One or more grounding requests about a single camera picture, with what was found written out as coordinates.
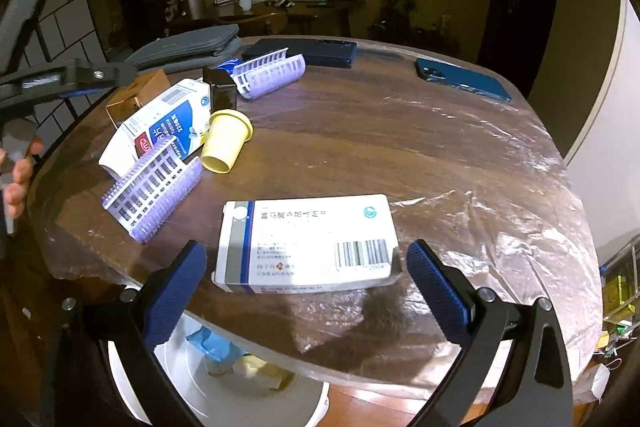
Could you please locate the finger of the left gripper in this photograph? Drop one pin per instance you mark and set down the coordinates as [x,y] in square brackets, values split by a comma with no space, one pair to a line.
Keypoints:
[88,77]

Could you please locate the white mug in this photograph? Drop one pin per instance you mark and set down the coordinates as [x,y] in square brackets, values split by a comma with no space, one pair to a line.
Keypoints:
[244,5]

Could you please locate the gold cosmetic box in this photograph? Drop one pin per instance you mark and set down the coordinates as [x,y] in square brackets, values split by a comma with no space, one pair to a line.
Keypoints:
[127,100]

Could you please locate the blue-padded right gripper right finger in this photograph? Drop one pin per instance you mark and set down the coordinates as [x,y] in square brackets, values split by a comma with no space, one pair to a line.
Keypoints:
[534,388]

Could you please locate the white medicine box with barcode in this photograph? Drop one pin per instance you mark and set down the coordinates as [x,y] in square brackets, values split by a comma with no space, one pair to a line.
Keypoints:
[307,245]

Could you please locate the purple plastic blister tray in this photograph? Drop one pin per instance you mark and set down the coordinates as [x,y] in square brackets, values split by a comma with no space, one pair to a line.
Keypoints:
[143,200]

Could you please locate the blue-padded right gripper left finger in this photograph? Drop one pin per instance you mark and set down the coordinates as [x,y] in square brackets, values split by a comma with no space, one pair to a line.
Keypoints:
[78,386]

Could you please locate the blue smartphone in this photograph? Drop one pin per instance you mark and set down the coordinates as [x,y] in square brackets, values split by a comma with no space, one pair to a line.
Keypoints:
[459,78]

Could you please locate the yellow plastic cup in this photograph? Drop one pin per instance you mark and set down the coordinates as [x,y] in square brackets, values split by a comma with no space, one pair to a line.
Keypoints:
[228,131]

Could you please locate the white round trash bin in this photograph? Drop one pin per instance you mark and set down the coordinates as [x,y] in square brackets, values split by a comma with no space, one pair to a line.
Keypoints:
[230,399]

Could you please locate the purple plastic tray far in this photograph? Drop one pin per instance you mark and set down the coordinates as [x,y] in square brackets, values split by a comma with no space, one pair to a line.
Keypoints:
[267,73]

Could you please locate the grey zip pouch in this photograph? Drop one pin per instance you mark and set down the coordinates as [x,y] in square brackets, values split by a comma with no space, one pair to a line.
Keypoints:
[197,48]

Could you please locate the black smartphone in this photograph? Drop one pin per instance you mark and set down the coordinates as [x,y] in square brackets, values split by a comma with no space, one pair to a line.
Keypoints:
[316,52]

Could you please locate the person's left hand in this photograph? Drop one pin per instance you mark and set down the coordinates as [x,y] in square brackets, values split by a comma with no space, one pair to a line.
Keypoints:
[15,193]

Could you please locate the white blue medicine box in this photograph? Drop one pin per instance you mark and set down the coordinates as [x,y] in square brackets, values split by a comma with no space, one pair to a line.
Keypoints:
[182,110]

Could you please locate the dark brown plastic tray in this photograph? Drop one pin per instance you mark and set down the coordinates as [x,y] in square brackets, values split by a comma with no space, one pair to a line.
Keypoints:
[222,88]

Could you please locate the background wooden desk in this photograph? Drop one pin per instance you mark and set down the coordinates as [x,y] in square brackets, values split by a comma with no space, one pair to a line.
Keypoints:
[306,17]

